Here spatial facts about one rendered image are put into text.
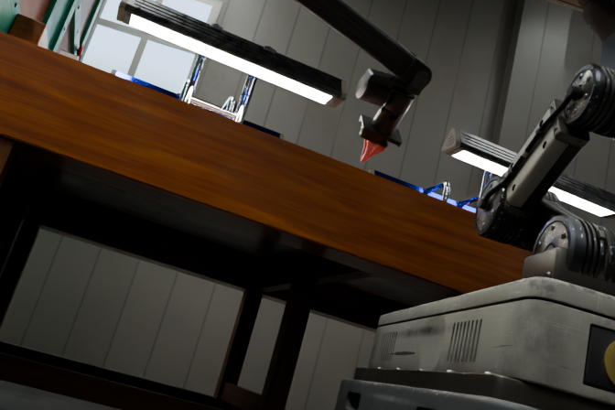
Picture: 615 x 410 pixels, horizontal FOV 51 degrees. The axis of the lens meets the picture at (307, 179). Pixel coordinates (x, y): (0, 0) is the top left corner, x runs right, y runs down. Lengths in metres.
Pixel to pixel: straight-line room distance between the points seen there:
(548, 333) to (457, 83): 3.31
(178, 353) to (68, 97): 2.23
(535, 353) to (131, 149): 0.84
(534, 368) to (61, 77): 0.97
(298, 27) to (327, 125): 0.62
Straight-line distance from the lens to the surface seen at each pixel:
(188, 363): 3.36
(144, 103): 1.31
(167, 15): 1.72
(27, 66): 1.32
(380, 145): 1.51
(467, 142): 1.92
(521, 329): 0.73
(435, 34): 4.06
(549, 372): 0.71
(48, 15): 1.86
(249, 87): 1.89
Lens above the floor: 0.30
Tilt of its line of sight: 17 degrees up
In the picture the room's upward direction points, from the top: 15 degrees clockwise
